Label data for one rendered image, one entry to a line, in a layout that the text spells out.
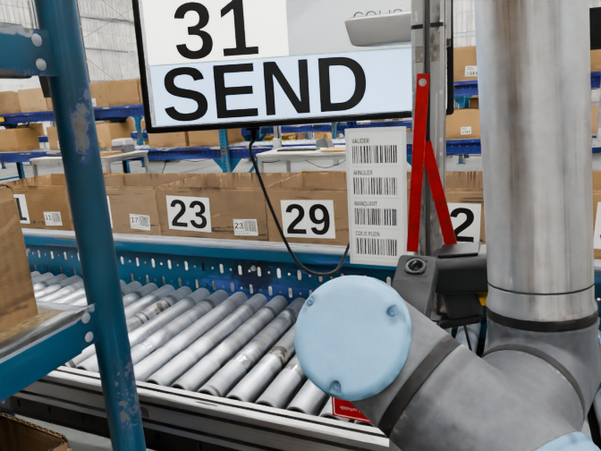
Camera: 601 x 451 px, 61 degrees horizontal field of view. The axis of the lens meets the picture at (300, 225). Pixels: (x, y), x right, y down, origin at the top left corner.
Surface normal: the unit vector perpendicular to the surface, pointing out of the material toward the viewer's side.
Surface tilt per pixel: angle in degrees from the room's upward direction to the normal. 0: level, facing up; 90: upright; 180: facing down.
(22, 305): 90
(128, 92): 90
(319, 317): 58
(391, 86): 86
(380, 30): 90
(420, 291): 30
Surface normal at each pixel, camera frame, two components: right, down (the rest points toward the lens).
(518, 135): -0.66, 0.17
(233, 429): -0.39, 0.25
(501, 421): -0.01, -0.64
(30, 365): 0.92, 0.04
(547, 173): -0.21, 0.16
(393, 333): -0.44, -0.32
